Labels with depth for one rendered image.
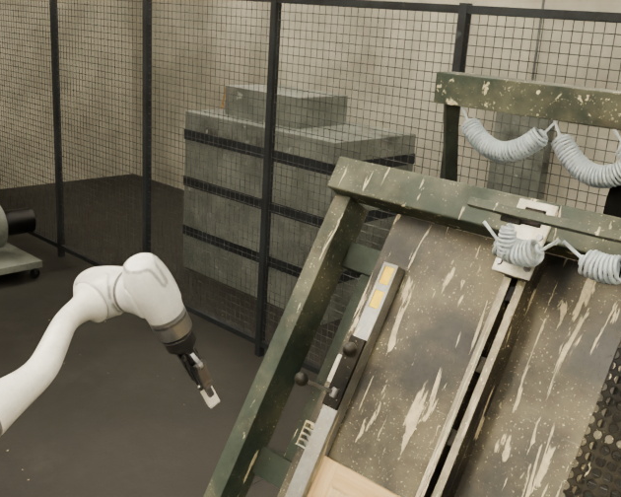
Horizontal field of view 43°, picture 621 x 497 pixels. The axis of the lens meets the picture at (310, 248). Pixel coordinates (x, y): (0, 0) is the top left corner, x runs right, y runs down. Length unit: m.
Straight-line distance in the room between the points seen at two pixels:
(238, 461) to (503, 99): 1.34
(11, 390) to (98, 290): 0.38
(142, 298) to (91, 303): 0.14
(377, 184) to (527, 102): 0.57
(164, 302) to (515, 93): 1.29
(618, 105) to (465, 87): 0.49
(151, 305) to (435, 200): 0.79
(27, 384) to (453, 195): 1.13
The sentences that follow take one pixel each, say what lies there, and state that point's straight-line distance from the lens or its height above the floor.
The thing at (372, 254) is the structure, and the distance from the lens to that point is 2.28.
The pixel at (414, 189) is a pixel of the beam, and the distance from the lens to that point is 2.12.
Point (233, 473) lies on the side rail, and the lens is 2.29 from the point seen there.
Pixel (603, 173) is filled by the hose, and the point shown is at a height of 1.98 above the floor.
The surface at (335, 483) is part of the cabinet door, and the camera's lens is 2.11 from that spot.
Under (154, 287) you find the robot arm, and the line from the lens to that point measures 1.74.
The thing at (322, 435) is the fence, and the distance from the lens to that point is 2.13.
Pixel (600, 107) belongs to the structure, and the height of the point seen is 2.15.
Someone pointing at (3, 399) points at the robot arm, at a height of 1.66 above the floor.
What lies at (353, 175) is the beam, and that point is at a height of 1.92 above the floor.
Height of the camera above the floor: 2.36
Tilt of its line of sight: 17 degrees down
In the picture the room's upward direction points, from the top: 4 degrees clockwise
